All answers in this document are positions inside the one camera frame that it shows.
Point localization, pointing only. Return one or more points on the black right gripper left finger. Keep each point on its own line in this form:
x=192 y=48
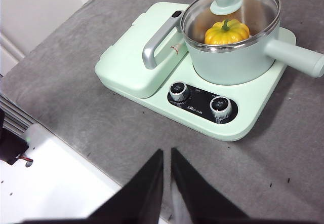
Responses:
x=136 y=198

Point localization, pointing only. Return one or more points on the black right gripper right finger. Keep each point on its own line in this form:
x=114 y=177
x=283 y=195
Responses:
x=200 y=201

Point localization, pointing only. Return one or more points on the mint green small steamer pot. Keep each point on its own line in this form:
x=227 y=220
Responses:
x=227 y=64

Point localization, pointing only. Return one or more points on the silver black control knob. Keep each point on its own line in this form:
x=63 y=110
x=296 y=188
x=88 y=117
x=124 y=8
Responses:
x=220 y=107
x=179 y=92

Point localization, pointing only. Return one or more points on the mint green cooker base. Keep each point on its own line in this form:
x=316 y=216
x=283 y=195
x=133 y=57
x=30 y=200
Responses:
x=255 y=107

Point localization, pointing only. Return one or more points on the mint green hinged cooker cover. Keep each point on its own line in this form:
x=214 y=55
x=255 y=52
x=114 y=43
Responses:
x=126 y=67

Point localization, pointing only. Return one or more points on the white metal base plate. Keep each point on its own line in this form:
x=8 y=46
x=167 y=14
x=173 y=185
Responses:
x=50 y=183

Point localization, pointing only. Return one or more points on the grey slatted rail panel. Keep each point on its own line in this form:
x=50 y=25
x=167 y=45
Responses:
x=15 y=115

